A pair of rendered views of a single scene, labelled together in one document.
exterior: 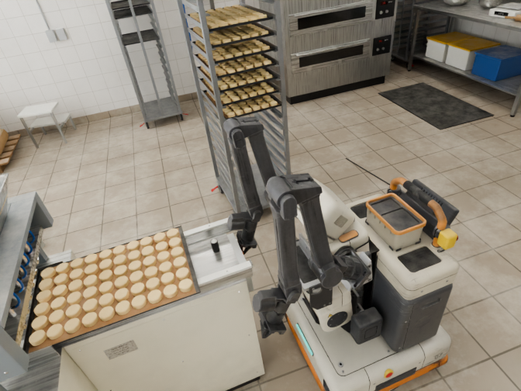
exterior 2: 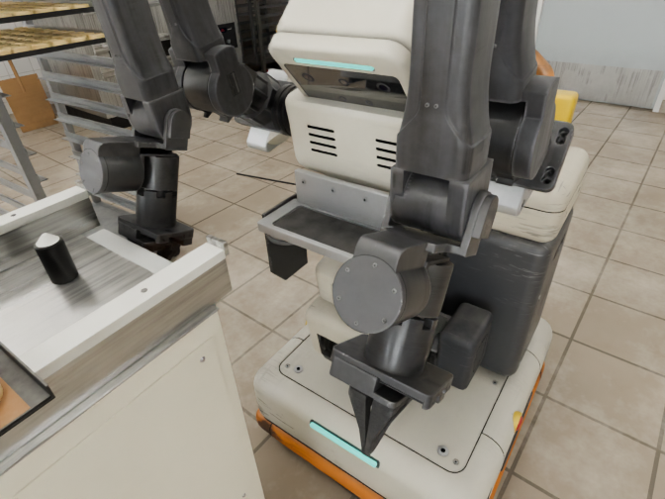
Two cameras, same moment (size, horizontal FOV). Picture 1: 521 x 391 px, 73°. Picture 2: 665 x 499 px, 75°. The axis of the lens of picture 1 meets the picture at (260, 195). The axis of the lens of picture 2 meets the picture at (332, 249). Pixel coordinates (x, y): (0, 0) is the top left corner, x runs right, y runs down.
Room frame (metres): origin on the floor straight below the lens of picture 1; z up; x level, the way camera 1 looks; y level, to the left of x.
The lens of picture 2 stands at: (0.53, 0.22, 1.17)
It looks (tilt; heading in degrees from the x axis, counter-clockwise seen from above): 34 degrees down; 323
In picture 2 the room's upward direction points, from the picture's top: 3 degrees counter-clockwise
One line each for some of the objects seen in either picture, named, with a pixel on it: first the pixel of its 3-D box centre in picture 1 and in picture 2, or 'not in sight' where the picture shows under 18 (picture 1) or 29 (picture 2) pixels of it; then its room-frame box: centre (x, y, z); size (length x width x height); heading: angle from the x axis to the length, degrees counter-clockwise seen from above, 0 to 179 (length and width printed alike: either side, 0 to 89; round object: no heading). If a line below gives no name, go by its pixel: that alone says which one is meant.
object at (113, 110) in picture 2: (266, 122); (88, 104); (2.59, -0.12, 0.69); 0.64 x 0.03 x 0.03; 18
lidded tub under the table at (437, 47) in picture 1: (448, 46); not in sight; (4.88, -2.82, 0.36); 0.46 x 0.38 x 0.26; 101
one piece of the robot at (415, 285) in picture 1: (381, 267); (434, 234); (1.10, -0.53, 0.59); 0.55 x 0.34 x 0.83; 16
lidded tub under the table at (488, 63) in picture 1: (500, 63); not in sight; (4.05, -3.02, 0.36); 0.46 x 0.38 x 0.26; 105
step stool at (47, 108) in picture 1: (48, 122); not in sight; (4.40, 2.58, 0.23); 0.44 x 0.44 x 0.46; 5
